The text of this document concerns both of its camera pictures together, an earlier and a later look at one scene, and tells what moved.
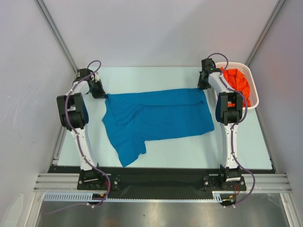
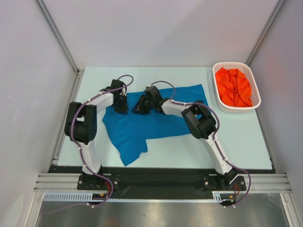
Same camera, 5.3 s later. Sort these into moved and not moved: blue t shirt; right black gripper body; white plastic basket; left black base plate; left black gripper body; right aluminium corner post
Moved: left black gripper body; right black gripper body
Not moved: left black base plate; white plastic basket; right aluminium corner post; blue t shirt
